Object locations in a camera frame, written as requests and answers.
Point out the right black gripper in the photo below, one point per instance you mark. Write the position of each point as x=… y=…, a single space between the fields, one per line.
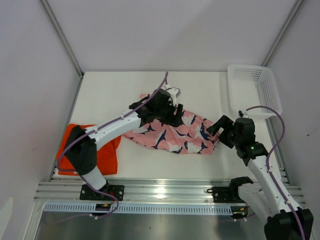
x=223 y=122

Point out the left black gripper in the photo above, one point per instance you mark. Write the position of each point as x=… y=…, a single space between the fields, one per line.
x=171 y=120

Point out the pink patterned shorts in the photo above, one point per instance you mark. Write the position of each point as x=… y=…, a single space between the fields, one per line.
x=191 y=137

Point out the orange shorts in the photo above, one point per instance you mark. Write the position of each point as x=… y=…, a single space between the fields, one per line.
x=106 y=157

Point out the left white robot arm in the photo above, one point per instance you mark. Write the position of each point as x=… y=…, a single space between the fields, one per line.
x=82 y=145

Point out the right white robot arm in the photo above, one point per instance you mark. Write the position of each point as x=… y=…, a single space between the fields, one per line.
x=282 y=216

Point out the white plastic basket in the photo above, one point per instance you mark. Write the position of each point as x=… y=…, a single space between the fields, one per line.
x=250 y=86

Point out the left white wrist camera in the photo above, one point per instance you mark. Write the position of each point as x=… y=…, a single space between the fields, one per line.
x=174 y=92

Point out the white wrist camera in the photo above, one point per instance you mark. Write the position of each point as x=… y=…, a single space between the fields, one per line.
x=174 y=92
x=243 y=114

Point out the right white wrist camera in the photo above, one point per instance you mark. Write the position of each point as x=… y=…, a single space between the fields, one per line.
x=243 y=114

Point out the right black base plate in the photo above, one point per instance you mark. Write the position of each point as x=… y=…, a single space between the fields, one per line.
x=221 y=194

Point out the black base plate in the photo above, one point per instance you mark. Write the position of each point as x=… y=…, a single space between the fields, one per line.
x=117 y=191
x=221 y=194

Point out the slotted cable duct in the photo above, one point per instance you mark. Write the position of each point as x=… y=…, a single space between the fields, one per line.
x=134 y=208

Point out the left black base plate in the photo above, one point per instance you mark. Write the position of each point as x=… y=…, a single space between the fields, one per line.
x=117 y=191

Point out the aluminium mounting rail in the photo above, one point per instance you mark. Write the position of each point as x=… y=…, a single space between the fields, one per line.
x=136 y=191

